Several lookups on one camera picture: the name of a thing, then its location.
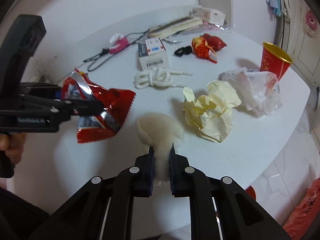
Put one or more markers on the white tissue pack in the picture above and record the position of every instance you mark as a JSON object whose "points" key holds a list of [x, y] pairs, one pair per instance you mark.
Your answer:
{"points": [[211, 16]]}

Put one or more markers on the white knotted shoelace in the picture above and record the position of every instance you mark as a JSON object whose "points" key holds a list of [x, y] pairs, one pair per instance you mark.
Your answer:
{"points": [[158, 77]]}

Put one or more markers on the crumpled yellow lined paper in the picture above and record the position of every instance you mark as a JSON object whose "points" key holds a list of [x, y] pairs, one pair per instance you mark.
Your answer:
{"points": [[211, 114]]}

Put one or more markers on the red foil snack wrapper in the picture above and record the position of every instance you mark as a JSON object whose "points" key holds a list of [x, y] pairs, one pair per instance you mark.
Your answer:
{"points": [[108, 122]]}

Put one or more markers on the white blue medicine box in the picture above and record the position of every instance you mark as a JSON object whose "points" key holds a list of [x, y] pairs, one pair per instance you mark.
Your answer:
{"points": [[152, 53]]}

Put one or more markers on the pink door ornament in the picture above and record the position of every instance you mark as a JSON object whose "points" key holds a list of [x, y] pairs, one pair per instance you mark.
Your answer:
{"points": [[311, 24]]}

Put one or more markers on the person's left hand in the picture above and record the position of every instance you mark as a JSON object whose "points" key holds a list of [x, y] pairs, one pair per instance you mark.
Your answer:
{"points": [[13, 146]]}

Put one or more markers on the red soft toy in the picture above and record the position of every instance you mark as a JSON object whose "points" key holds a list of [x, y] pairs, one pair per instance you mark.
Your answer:
{"points": [[215, 42]]}

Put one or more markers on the clear plastic sleeve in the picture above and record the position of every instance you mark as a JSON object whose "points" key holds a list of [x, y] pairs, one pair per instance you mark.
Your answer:
{"points": [[205, 27]]}

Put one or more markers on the white fluffy cotton ball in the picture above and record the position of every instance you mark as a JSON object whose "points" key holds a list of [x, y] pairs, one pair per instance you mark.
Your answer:
{"points": [[159, 131]]}

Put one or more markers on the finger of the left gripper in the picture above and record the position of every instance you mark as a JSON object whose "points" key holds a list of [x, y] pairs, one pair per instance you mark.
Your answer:
{"points": [[35, 88], [79, 107]]}

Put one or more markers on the crumpled white plastic bag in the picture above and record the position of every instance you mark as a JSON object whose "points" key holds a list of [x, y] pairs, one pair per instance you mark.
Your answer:
{"points": [[258, 91]]}

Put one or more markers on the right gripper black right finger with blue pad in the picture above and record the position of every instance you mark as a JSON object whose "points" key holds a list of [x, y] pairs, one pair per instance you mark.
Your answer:
{"points": [[220, 208]]}

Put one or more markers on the red bedsheet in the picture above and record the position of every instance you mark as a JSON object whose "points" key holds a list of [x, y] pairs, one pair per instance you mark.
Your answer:
{"points": [[304, 214]]}

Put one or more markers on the stack of notebooks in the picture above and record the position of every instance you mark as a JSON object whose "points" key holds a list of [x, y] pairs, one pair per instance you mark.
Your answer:
{"points": [[181, 24]]}

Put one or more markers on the pink white small device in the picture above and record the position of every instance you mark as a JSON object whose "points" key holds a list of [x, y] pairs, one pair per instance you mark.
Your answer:
{"points": [[118, 43]]}

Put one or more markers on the orange trash bin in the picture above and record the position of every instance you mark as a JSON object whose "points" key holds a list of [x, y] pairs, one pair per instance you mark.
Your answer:
{"points": [[251, 192]]}

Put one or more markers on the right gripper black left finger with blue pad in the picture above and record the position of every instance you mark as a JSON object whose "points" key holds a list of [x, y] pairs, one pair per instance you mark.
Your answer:
{"points": [[103, 208]]}

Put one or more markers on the red gold paper cup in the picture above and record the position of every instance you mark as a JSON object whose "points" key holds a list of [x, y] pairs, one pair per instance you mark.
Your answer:
{"points": [[275, 60]]}

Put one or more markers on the red yellow wrapper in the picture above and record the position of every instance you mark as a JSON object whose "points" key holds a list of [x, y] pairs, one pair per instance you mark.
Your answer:
{"points": [[202, 50]]}

